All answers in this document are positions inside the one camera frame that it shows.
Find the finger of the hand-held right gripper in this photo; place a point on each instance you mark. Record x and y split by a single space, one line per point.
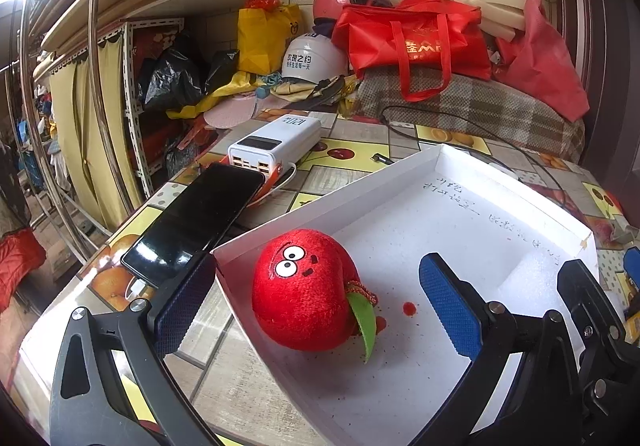
582 291
633 271

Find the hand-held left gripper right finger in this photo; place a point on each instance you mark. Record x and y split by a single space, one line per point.
450 311

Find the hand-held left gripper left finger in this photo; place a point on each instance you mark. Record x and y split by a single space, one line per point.
184 308

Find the white cardboard box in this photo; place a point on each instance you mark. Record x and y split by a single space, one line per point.
450 226

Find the red plush apple toy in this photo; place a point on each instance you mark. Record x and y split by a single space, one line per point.
300 306

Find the black smartphone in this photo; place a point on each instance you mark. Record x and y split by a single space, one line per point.
195 221

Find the fruit print tablecloth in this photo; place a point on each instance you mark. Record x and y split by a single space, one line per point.
345 176

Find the red quilted cloth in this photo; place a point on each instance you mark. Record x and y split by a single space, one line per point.
17 266

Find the white power bank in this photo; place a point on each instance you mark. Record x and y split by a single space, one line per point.
285 136

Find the pink hat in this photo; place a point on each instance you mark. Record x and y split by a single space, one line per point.
230 114

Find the yellow curtain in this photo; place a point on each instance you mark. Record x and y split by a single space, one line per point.
85 126

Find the plaid cushion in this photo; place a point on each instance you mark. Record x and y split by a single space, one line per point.
475 101

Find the dark wooden door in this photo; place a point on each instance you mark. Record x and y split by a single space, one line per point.
600 51

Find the white metal shelf rack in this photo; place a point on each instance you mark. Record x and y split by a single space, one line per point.
131 91

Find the red plastic bag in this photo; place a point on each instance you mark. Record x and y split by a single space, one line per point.
540 61

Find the large black plastic bag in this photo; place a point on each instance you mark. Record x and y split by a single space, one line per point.
170 76

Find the small black plastic bag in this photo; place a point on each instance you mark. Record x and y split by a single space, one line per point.
220 69

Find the black yellow cloth bundle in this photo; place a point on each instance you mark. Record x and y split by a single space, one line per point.
322 91

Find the red tote bag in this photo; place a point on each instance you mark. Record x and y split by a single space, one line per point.
425 41

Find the chrome clothes rack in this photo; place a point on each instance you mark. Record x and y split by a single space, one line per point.
93 51

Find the yellow paper bag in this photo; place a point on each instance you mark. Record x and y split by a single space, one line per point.
260 41

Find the white helmet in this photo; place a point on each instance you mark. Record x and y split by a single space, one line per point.
312 56

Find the wooden shelf boards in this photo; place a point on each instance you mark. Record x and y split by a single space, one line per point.
150 1

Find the grey metal bracket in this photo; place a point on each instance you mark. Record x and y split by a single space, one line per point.
625 228

